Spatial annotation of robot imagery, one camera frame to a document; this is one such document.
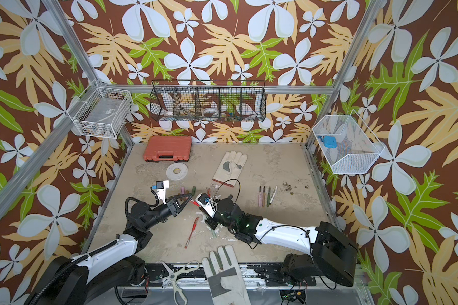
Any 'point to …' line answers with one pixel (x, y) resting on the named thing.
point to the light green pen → (214, 233)
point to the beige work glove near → (225, 279)
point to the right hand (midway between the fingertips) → (201, 207)
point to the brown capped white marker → (273, 195)
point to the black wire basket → (208, 100)
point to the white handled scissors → (180, 297)
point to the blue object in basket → (330, 142)
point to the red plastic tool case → (175, 148)
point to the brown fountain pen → (264, 197)
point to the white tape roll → (177, 171)
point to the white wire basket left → (101, 112)
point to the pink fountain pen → (260, 197)
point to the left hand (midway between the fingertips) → (189, 193)
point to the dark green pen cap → (193, 190)
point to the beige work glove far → (229, 170)
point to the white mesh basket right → (357, 149)
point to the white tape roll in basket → (210, 112)
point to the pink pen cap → (182, 190)
